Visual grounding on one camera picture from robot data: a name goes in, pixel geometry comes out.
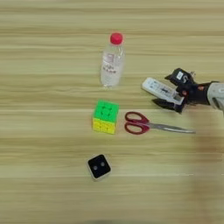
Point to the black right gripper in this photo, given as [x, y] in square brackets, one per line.
[196, 94]

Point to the small black cube two dots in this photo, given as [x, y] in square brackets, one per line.
[99, 166]

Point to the clear water bottle red cap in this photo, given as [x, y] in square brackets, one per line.
[112, 64]

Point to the small black box white label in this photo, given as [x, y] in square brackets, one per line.
[182, 75]

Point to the white remote control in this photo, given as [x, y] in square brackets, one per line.
[157, 88]

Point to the green yellow Rubik's cube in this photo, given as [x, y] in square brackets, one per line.
[105, 116]

